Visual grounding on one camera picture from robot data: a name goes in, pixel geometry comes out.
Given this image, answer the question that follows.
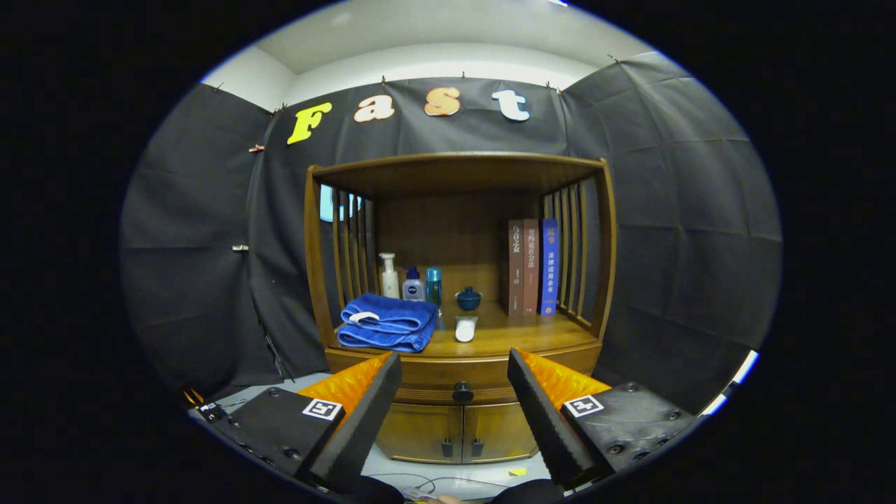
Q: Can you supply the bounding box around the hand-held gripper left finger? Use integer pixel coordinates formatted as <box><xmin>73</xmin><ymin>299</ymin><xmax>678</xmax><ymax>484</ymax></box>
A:
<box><xmin>189</xmin><ymin>352</ymin><xmax>403</xmax><ymax>496</ymax></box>

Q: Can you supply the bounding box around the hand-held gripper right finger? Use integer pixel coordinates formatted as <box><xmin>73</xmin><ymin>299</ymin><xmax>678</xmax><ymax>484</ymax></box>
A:
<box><xmin>507</xmin><ymin>348</ymin><xmax>701</xmax><ymax>491</ymax></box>

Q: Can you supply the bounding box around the wooden drawer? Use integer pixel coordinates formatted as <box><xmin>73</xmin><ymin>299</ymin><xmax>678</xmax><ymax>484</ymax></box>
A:
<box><xmin>325</xmin><ymin>343</ymin><xmax>604</xmax><ymax>407</ymax></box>

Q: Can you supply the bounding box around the wooden cabinet door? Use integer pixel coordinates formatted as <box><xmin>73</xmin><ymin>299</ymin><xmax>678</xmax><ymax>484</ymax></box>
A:
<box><xmin>374</xmin><ymin>402</ymin><xmax>464</xmax><ymax>464</ymax></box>
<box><xmin>460</xmin><ymin>405</ymin><xmax>538</xmax><ymax>464</ymax></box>

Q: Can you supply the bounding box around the wooden countertop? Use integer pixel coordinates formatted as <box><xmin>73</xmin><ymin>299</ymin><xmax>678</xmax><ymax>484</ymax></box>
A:
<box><xmin>325</xmin><ymin>301</ymin><xmax>601</xmax><ymax>359</ymax></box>

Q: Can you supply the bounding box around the wooden cabinet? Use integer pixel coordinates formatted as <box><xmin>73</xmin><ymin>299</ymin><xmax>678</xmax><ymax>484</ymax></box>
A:
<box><xmin>304</xmin><ymin>152</ymin><xmax>618</xmax><ymax>465</ymax></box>

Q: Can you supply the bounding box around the blue folded towel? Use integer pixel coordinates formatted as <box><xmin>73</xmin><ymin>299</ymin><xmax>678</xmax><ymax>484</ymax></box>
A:
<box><xmin>337</xmin><ymin>293</ymin><xmax>438</xmax><ymax>353</ymax></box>

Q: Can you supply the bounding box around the white pump bottle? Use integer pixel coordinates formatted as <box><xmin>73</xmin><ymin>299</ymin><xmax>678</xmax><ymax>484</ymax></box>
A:
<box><xmin>379</xmin><ymin>253</ymin><xmax>400</xmax><ymax>300</ymax></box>

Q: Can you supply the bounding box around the blue book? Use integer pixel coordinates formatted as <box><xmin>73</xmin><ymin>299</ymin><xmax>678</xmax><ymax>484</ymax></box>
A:
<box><xmin>538</xmin><ymin>218</ymin><xmax>559</xmax><ymax>316</ymax></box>

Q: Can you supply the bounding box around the reddish brown book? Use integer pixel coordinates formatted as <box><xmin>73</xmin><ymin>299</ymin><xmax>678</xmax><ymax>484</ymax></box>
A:
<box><xmin>522</xmin><ymin>219</ymin><xmax>541</xmax><ymax>316</ymax></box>

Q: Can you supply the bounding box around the dark brown book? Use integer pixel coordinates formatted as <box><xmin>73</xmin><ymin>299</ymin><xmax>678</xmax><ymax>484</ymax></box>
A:
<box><xmin>507</xmin><ymin>220</ymin><xmax>526</xmax><ymax>316</ymax></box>

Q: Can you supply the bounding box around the teal glass bottle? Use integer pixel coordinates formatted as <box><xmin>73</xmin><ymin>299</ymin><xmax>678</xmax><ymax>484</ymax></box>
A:
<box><xmin>426</xmin><ymin>267</ymin><xmax>443</xmax><ymax>330</ymax></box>

